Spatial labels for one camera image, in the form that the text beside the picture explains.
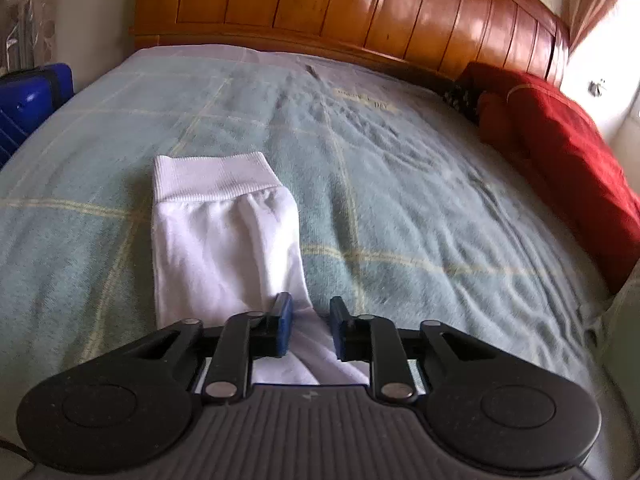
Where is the white printed sweatshirt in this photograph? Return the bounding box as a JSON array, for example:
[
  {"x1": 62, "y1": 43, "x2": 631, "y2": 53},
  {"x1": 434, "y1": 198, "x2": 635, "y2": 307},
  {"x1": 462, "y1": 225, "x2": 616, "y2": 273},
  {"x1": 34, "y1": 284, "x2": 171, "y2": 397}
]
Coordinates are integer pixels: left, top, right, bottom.
[{"x1": 151, "y1": 152, "x2": 369, "y2": 385}]

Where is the red pillow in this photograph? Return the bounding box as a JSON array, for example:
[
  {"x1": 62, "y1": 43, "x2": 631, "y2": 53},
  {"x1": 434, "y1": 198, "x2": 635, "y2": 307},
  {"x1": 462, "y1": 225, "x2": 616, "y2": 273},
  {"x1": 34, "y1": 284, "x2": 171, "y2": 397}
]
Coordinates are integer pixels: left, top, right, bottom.
[{"x1": 457, "y1": 62, "x2": 639, "y2": 292}]

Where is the blue suitcase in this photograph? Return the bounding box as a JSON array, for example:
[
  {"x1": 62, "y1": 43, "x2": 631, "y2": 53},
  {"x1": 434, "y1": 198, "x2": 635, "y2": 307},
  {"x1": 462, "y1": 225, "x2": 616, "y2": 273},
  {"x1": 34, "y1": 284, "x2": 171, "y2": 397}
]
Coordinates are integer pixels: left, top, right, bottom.
[{"x1": 0, "y1": 63, "x2": 75, "y2": 166}]

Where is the wooden headboard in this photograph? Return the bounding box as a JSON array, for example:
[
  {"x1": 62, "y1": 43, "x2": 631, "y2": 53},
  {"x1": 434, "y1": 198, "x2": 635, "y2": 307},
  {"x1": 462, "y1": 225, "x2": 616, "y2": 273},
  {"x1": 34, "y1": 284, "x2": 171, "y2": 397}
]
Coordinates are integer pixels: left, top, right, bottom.
[{"x1": 132, "y1": 0, "x2": 568, "y2": 85}]

